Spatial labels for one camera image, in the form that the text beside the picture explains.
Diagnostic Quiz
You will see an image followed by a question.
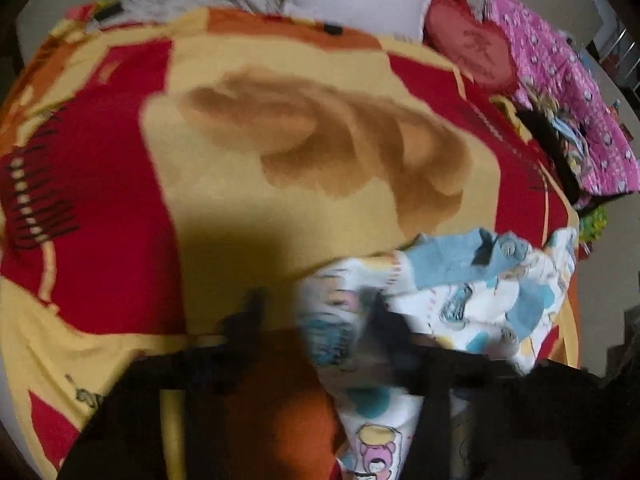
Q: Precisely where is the white cartoon print baby shirt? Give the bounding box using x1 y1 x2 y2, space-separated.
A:
295 228 577 479

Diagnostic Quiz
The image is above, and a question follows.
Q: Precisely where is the dark cartoon print garment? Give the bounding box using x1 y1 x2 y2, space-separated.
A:
518 91 593 205

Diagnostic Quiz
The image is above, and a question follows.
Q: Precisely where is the yellow red orange rose blanket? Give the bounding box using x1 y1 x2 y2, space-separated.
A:
1 8 577 479

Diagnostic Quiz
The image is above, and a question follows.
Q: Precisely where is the red heart shaped cushion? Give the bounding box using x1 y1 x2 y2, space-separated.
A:
424 0 518 94

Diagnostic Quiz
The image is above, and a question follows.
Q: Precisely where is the pink patterned quilt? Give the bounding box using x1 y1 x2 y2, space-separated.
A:
486 0 639 196

